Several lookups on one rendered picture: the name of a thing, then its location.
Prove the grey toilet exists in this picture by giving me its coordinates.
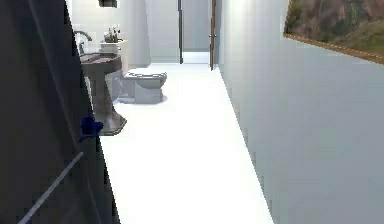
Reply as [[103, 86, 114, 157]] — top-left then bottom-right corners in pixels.
[[118, 67, 168, 105]]

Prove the brown room door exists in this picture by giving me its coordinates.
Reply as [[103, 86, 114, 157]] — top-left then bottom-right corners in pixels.
[[209, 0, 218, 72]]

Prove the blue cloth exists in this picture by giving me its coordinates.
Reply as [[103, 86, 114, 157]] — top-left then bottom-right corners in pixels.
[[78, 116, 105, 143]]

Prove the cluster of toiletry bottles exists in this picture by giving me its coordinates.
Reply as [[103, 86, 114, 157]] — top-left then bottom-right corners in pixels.
[[103, 25, 122, 44]]

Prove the grey curved faucet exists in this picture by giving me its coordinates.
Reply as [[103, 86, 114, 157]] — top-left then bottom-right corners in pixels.
[[73, 30, 93, 56]]

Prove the dark grey shower curtain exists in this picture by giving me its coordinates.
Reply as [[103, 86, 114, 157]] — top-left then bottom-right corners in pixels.
[[0, 0, 121, 224]]

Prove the grey metal rod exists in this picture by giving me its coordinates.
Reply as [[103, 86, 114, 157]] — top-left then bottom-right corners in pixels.
[[17, 151, 84, 224]]

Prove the framed landscape painting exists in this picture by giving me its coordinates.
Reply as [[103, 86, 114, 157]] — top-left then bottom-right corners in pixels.
[[283, 0, 384, 65]]

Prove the dark grey pedestal sink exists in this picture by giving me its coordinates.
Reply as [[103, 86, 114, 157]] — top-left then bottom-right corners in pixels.
[[79, 52, 128, 137]]

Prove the dark wall mirror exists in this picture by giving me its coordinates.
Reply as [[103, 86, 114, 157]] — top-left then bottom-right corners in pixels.
[[98, 0, 118, 9]]

